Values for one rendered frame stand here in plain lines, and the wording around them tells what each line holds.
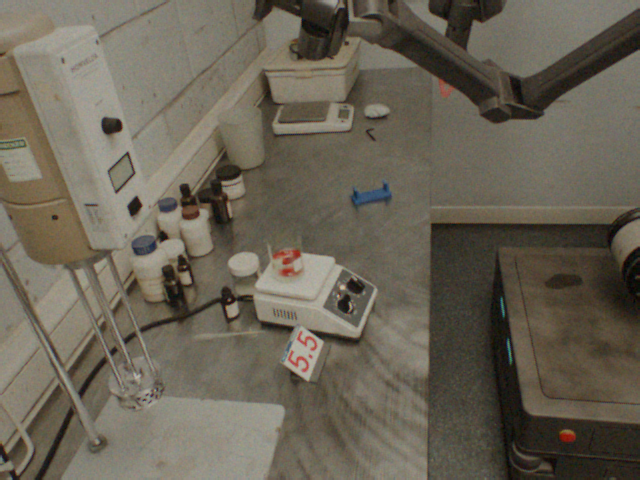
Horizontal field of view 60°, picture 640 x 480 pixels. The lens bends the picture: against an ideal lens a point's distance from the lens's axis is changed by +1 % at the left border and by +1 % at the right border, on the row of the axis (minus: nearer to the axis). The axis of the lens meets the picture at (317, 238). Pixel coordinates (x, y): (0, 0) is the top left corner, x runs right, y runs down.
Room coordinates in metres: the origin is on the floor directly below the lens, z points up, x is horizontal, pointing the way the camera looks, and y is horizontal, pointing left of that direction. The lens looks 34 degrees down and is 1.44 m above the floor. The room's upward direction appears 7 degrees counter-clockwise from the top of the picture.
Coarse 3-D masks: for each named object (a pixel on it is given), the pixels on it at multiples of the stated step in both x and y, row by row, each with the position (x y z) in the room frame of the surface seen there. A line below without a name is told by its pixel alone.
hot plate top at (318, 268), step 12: (312, 264) 0.83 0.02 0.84; (324, 264) 0.82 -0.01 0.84; (264, 276) 0.81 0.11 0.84; (312, 276) 0.79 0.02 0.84; (324, 276) 0.79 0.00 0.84; (264, 288) 0.77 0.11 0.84; (276, 288) 0.77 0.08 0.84; (288, 288) 0.76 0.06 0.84; (300, 288) 0.76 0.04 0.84; (312, 288) 0.76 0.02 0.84
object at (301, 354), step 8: (304, 336) 0.70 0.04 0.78; (312, 336) 0.71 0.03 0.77; (296, 344) 0.68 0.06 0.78; (304, 344) 0.69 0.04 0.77; (312, 344) 0.69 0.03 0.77; (296, 352) 0.66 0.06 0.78; (304, 352) 0.67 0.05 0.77; (312, 352) 0.68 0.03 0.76; (288, 360) 0.64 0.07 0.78; (296, 360) 0.65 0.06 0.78; (304, 360) 0.66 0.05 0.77; (312, 360) 0.66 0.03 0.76; (296, 368) 0.64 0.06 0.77; (304, 368) 0.64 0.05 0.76
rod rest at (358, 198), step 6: (384, 180) 1.22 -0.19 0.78; (384, 186) 1.21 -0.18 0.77; (354, 192) 1.20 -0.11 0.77; (366, 192) 1.21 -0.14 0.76; (372, 192) 1.21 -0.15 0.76; (378, 192) 1.21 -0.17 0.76; (384, 192) 1.20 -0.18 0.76; (390, 192) 1.20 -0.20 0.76; (354, 198) 1.19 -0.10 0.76; (360, 198) 1.19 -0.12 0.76; (366, 198) 1.18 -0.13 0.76; (372, 198) 1.19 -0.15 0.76; (378, 198) 1.19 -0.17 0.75
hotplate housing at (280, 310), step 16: (336, 272) 0.82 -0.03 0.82; (352, 272) 0.83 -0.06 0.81; (256, 304) 0.78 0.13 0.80; (272, 304) 0.76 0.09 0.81; (288, 304) 0.75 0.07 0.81; (304, 304) 0.74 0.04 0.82; (320, 304) 0.73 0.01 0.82; (368, 304) 0.77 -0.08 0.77; (272, 320) 0.76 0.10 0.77; (288, 320) 0.75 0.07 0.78; (304, 320) 0.74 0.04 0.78; (320, 320) 0.72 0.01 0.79; (336, 320) 0.71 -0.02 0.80; (336, 336) 0.72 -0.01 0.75; (352, 336) 0.70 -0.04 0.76
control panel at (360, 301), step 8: (344, 272) 0.82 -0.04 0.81; (336, 280) 0.80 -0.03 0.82; (344, 280) 0.80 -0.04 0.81; (360, 280) 0.82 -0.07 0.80; (336, 288) 0.78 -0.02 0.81; (344, 288) 0.78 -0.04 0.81; (368, 288) 0.80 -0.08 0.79; (328, 296) 0.76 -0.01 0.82; (336, 296) 0.76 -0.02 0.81; (352, 296) 0.77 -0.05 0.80; (360, 296) 0.78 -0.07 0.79; (368, 296) 0.78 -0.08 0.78; (328, 304) 0.74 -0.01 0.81; (336, 304) 0.74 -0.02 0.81; (360, 304) 0.76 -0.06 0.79; (336, 312) 0.73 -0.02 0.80; (352, 312) 0.73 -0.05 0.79; (360, 312) 0.74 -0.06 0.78; (344, 320) 0.71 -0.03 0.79; (352, 320) 0.72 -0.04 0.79; (360, 320) 0.72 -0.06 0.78
